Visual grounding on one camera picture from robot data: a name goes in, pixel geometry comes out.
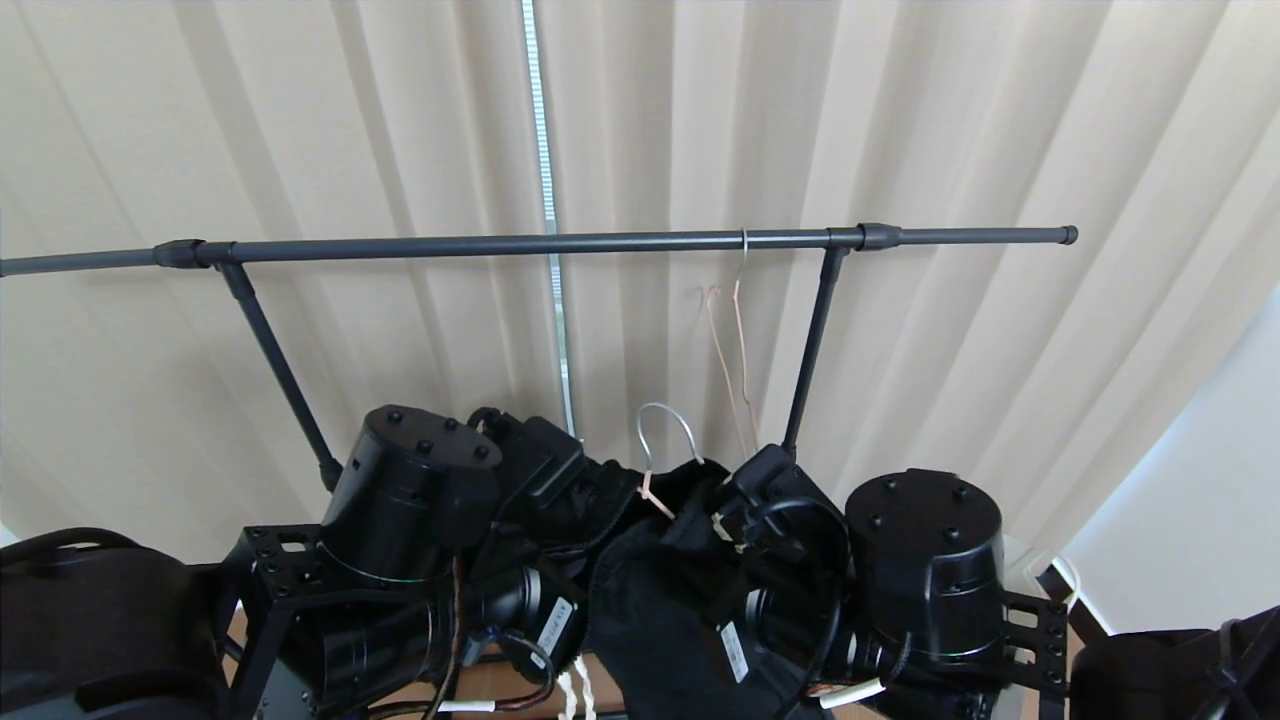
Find beige curtain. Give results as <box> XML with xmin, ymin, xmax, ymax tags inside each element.
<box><xmin>0</xmin><ymin>0</ymin><xmax>1280</xmax><ymax>566</ymax></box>

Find black cable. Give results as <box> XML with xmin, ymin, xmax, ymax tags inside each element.
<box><xmin>750</xmin><ymin>497</ymin><xmax>854</xmax><ymax>720</ymax></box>

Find black clothes rack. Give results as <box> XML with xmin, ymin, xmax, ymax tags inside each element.
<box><xmin>0</xmin><ymin>225</ymin><xmax>1079</xmax><ymax>493</ymax></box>

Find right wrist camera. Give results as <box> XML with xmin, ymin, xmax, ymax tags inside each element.
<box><xmin>712</xmin><ymin>445</ymin><xmax>851</xmax><ymax>561</ymax></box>

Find pink clothes hanger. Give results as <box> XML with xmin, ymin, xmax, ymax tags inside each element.
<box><xmin>698</xmin><ymin>230</ymin><xmax>761</xmax><ymax>461</ymax></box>
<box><xmin>637</xmin><ymin>403</ymin><xmax>746</xmax><ymax>551</ymax></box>

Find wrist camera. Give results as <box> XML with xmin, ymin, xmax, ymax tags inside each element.
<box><xmin>712</xmin><ymin>445</ymin><xmax>851</xmax><ymax>561</ymax></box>
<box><xmin>468</xmin><ymin>408</ymin><xmax>591</xmax><ymax>546</ymax></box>

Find white laundry basket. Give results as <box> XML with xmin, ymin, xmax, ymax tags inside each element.
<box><xmin>1003</xmin><ymin>535</ymin><xmax>1083</xmax><ymax>606</ymax></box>

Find black shorts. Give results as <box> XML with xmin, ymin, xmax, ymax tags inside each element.
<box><xmin>555</xmin><ymin>458</ymin><xmax>861</xmax><ymax>720</ymax></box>

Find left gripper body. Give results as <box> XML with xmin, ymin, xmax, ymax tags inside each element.
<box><xmin>320</xmin><ymin>566</ymin><xmax>587</xmax><ymax>703</ymax></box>

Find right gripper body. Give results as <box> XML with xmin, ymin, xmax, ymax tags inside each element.
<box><xmin>720</xmin><ymin>590</ymin><xmax>1003</xmax><ymax>720</ymax></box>

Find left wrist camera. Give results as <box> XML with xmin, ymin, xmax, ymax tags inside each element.
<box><xmin>468</xmin><ymin>408</ymin><xmax>591</xmax><ymax>546</ymax></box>

